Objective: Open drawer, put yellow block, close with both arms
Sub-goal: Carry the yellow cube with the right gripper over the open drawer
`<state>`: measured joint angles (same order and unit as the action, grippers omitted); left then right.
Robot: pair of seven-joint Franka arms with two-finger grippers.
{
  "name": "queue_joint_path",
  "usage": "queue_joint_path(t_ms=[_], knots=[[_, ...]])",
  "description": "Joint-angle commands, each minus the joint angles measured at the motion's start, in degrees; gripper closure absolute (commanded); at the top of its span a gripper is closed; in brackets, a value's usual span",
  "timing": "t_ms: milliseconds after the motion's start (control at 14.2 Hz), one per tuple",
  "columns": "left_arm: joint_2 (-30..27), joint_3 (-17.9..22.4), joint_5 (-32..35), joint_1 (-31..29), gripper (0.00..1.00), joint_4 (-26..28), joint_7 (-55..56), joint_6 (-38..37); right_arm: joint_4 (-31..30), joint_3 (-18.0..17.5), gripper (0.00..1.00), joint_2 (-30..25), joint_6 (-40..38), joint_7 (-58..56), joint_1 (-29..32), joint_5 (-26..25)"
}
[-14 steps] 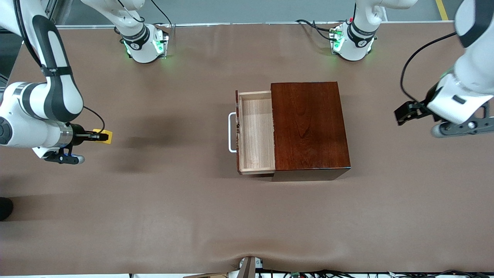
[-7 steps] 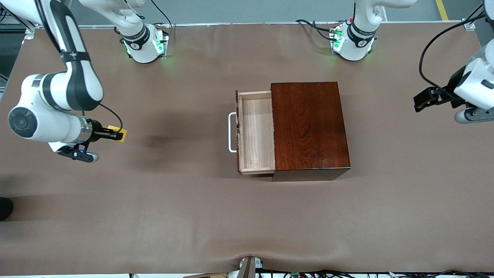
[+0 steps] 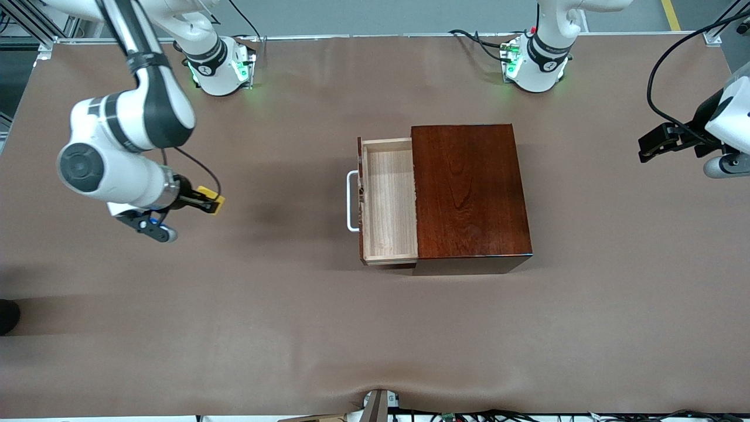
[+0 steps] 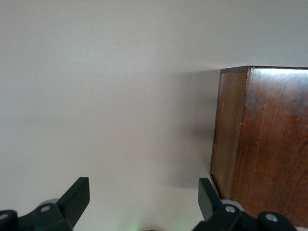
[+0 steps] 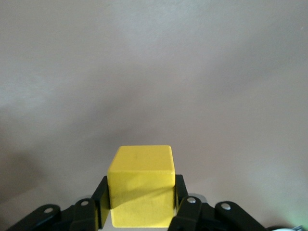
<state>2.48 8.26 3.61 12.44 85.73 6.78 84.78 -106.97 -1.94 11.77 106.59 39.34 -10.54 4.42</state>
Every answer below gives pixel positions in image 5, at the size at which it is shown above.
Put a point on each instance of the brown table mat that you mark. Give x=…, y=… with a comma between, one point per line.
x=144, y=72

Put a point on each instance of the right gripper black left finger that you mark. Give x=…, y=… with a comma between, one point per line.
x=84, y=214

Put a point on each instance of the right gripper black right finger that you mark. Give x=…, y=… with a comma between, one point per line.
x=192, y=214

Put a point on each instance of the yellow wooden block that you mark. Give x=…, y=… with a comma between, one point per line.
x=140, y=168

